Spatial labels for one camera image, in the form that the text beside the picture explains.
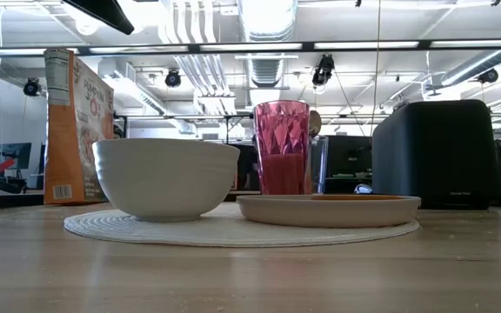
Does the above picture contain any clear drinking glass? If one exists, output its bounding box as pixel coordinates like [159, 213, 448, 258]
[309, 135, 331, 195]

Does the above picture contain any grey round duct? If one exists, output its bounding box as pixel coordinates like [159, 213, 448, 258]
[439, 48, 501, 87]

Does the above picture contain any beige ceramic plate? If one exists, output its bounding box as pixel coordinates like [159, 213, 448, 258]
[236, 193, 423, 230]

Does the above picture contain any red flat bar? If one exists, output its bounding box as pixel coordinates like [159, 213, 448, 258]
[0, 157, 17, 177]

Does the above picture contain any black overhead frame bar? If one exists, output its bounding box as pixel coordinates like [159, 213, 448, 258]
[0, 40, 501, 57]

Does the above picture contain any pink faceted tumbler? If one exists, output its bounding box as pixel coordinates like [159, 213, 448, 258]
[252, 99, 314, 196]

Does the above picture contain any orange pumpkin cereal box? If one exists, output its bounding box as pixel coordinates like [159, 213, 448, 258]
[43, 47, 116, 206]

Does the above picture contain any black toaster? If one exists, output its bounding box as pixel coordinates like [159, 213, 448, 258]
[371, 98, 498, 211]

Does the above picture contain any silver ribbed ventilation duct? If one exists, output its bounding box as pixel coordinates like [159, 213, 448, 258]
[237, 0, 298, 88]

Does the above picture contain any white ceramic bowl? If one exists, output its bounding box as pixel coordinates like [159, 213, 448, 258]
[91, 137, 242, 223]

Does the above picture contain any white woven round placemat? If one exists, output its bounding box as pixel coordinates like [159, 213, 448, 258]
[63, 201, 421, 250]

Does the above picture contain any black computer monitor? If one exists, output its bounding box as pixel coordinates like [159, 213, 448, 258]
[0, 142, 33, 171]

